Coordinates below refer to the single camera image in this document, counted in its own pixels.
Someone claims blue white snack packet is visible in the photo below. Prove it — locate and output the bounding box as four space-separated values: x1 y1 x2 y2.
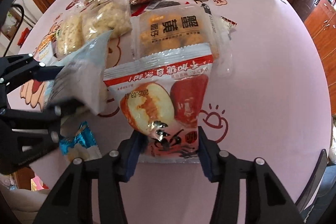
59 121 102 162

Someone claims grey silver snack packet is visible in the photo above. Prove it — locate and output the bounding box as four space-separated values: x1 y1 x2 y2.
43 31 112 115

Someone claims red date snack packet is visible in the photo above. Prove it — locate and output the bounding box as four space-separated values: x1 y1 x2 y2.
103 43 214 162

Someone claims orange white snack packet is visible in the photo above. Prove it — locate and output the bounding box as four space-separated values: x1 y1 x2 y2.
34 35 56 66

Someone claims clear oat crisp packet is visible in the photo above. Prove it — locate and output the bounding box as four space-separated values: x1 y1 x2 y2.
81 0 131 41

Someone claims orange egg yolk snack packet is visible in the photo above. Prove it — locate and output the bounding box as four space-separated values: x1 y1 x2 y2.
131 3 219 59

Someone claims dark nut bar packet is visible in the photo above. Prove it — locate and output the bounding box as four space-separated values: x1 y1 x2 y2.
128 0 180 12

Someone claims orange wooden cabinet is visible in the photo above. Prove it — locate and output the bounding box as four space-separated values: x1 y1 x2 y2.
286 0 336 114

